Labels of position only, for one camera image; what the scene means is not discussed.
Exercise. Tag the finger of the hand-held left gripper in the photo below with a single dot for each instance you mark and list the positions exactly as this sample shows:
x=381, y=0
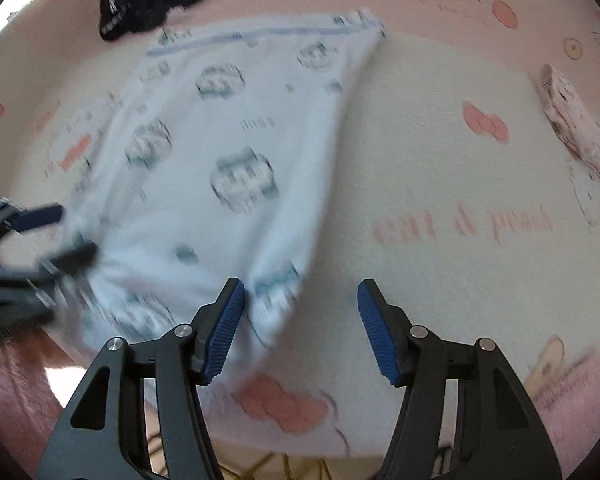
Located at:
x=70, y=258
x=40, y=216

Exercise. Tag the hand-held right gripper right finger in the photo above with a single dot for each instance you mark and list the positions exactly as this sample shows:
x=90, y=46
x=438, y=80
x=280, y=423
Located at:
x=377, y=335

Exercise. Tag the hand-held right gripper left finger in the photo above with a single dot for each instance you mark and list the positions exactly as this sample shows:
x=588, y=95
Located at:
x=225, y=335

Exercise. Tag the white cartoon print pants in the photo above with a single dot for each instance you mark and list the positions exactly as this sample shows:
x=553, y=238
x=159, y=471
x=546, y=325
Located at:
x=220, y=135

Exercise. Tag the pink cat print blanket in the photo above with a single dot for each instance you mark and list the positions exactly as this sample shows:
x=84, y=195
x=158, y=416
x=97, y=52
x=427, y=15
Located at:
x=455, y=170

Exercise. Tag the black garment with white stripes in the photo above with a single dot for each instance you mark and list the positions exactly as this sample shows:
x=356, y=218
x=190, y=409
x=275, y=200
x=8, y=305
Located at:
x=145, y=5

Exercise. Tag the pink printed garment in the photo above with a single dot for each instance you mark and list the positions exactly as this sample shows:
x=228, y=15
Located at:
x=575, y=120

